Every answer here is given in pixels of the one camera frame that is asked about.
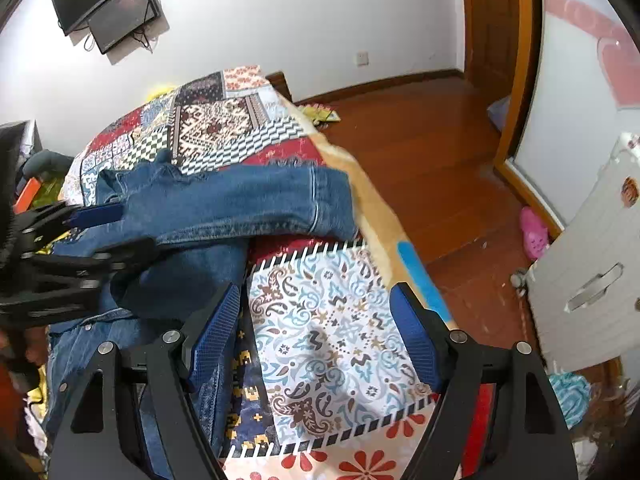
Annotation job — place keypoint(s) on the patchwork patterned bedspread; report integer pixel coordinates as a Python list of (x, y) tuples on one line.
[(320, 310)]

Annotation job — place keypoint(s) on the green patterned cloth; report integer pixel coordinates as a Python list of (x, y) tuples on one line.
[(50, 187)]

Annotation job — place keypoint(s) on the blue jeans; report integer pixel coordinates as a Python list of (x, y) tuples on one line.
[(225, 200)]

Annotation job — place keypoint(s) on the small black wall monitor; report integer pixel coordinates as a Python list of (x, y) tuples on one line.
[(122, 15)]

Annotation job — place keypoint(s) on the pale blue bag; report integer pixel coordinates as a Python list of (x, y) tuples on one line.
[(500, 110)]

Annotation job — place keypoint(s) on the wooden door frame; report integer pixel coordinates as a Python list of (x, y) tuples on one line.
[(525, 60)]

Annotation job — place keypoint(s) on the yellow packet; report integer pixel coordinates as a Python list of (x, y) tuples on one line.
[(320, 112)]

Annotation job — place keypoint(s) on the yellow curved object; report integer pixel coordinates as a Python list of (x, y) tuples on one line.
[(160, 91)]

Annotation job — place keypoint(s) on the teal cloth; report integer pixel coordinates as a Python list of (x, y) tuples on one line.
[(570, 400)]

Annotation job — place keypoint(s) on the white wall socket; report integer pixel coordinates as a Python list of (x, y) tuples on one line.
[(361, 57)]

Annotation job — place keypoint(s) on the person's left hand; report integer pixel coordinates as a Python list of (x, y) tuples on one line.
[(32, 352)]

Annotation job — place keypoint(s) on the white plastic drawer cabinet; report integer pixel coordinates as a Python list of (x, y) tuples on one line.
[(590, 270)]

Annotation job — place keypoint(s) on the grey cushion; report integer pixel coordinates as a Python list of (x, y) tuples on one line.
[(47, 160)]

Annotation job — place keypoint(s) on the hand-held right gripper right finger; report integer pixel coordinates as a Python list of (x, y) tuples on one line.
[(415, 340)]

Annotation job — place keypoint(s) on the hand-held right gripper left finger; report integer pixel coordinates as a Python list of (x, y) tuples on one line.
[(215, 332)]

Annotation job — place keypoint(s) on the orange box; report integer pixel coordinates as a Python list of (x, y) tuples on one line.
[(27, 192)]

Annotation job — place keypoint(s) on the wooden door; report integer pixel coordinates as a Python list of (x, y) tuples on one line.
[(490, 15)]

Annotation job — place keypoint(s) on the white wardrobe sliding door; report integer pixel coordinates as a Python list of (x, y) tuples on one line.
[(565, 110)]

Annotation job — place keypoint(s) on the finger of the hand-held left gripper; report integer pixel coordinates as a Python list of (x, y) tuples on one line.
[(95, 215), (115, 256)]

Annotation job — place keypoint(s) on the pink slipper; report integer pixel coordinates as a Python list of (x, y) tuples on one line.
[(534, 235)]

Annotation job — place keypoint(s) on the yellow duck print blanket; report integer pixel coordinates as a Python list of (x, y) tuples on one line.
[(34, 397)]

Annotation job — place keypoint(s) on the wooden bed frame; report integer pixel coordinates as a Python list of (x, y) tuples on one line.
[(280, 82)]

